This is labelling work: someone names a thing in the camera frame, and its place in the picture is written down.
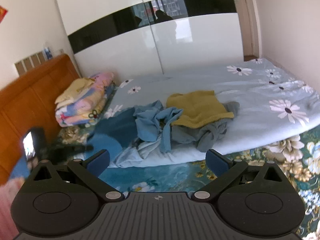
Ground white pale blue garment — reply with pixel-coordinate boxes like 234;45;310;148
109;135;167;168

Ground folded colourful cartoon blanket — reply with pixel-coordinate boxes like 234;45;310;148
55;72;115;127

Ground light blue shirt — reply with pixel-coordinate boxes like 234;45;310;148
133;100;183;153

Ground pale yellow folded cloth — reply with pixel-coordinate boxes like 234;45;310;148
55;78;95;105

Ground white glossy sliding wardrobe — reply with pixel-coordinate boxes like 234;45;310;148
56;0;244;80

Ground wooden door frame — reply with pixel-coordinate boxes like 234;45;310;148
234;0;261;61

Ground teal floral bed sheet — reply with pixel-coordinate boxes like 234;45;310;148
10;84;320;240

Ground grey green garment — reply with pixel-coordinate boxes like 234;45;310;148
171;101;240;152

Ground cardboard boxes behind headboard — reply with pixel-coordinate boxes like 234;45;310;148
14;47;65;77

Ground red wall decoration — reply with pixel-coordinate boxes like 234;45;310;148
0;6;8;23

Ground orange wooden headboard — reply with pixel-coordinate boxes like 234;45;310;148
0;54;79;184

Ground mustard yellow sweater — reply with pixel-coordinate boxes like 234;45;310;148
166;90;235;129

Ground blue fleece garment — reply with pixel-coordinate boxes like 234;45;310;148
87;107;138;161

